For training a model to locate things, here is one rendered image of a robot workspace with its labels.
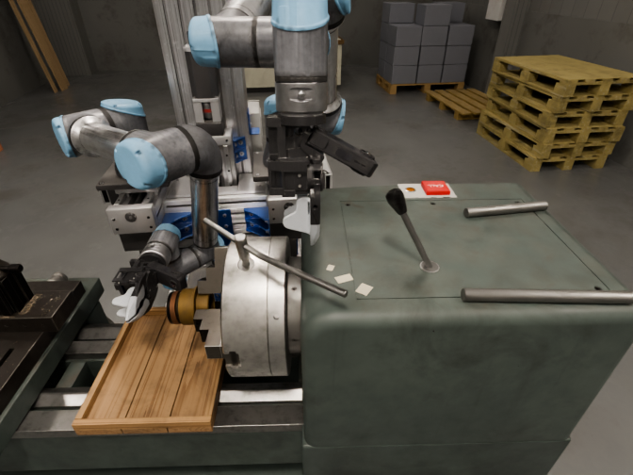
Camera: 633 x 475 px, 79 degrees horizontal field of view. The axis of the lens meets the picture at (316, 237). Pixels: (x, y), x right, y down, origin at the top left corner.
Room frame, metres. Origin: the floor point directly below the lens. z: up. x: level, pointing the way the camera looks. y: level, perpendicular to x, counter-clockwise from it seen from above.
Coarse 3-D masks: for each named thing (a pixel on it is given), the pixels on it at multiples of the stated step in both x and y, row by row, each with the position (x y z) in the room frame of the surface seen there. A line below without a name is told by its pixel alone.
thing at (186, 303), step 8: (184, 288) 0.67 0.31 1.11; (192, 288) 0.67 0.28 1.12; (168, 296) 0.65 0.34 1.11; (176, 296) 0.64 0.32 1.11; (184, 296) 0.64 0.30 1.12; (192, 296) 0.63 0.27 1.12; (200, 296) 0.65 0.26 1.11; (208, 296) 0.65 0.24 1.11; (168, 304) 0.62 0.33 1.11; (176, 304) 0.63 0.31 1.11; (184, 304) 0.62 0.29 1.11; (192, 304) 0.62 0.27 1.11; (200, 304) 0.63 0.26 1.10; (208, 304) 0.63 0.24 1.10; (168, 312) 0.61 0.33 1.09; (176, 312) 0.62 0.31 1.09; (184, 312) 0.61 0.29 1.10; (192, 312) 0.61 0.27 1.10; (176, 320) 0.61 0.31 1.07; (184, 320) 0.61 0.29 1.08; (192, 320) 0.61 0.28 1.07
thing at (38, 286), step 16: (32, 288) 0.83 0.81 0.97; (48, 288) 0.83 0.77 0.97; (64, 288) 0.83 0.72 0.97; (80, 288) 0.85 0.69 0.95; (0, 336) 0.65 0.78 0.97; (16, 336) 0.65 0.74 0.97; (32, 336) 0.65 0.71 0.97; (48, 336) 0.68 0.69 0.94; (0, 352) 0.60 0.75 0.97; (16, 352) 0.60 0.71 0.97; (32, 352) 0.61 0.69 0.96; (0, 368) 0.56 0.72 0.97; (16, 368) 0.56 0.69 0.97; (32, 368) 0.59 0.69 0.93; (0, 384) 0.52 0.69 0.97; (16, 384) 0.54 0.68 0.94; (0, 400) 0.49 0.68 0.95
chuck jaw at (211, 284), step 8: (216, 248) 0.70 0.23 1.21; (224, 248) 0.70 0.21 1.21; (216, 256) 0.69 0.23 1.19; (224, 256) 0.69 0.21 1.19; (216, 264) 0.68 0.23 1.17; (208, 272) 0.67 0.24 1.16; (216, 272) 0.67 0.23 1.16; (200, 280) 0.67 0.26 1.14; (208, 280) 0.66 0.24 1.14; (216, 280) 0.67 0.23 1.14; (200, 288) 0.65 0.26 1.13; (208, 288) 0.66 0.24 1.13; (216, 288) 0.66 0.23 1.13
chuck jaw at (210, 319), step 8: (200, 312) 0.61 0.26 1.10; (208, 312) 0.61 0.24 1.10; (216, 312) 0.61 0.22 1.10; (200, 320) 0.59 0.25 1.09; (208, 320) 0.58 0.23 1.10; (216, 320) 0.58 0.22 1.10; (200, 328) 0.56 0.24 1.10; (208, 328) 0.56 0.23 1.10; (216, 328) 0.56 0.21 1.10; (208, 336) 0.54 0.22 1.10; (216, 336) 0.54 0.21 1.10; (208, 344) 0.52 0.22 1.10; (216, 344) 0.52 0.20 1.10; (208, 352) 0.51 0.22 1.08; (216, 352) 0.51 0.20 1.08; (232, 352) 0.50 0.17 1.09; (232, 360) 0.50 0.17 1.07
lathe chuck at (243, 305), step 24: (264, 240) 0.69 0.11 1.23; (264, 264) 0.61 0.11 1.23; (240, 288) 0.56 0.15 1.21; (264, 288) 0.56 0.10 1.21; (240, 312) 0.53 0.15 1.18; (264, 312) 0.53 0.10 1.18; (240, 336) 0.51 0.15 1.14; (264, 336) 0.51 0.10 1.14; (240, 360) 0.50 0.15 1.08; (264, 360) 0.50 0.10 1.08
